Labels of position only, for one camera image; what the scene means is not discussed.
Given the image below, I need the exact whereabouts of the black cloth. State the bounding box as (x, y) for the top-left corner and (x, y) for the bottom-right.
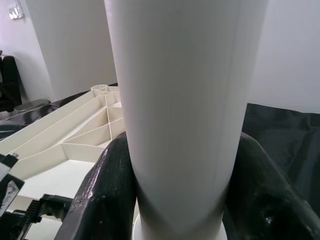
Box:
(0, 82), (320, 216)

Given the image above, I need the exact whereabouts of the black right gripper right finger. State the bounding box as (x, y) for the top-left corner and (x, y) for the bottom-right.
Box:
(223, 131), (320, 240)

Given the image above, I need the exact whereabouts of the white plastic table leg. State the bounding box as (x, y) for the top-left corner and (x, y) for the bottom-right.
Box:
(103, 0), (270, 240)

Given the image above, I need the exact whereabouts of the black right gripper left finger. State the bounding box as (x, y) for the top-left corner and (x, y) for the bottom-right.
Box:
(54, 131), (140, 240)

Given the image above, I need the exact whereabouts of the silver wall plate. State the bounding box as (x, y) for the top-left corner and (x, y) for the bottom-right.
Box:
(8, 4), (26, 20)

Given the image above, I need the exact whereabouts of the grey oval stool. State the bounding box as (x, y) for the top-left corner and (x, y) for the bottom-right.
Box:
(13, 98), (52, 113)

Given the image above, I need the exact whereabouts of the white plastic table top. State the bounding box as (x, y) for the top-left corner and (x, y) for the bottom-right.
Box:
(0, 84), (141, 240)

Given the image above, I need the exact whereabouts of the black leather chair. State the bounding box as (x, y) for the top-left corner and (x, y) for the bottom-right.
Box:
(0, 51), (23, 112)

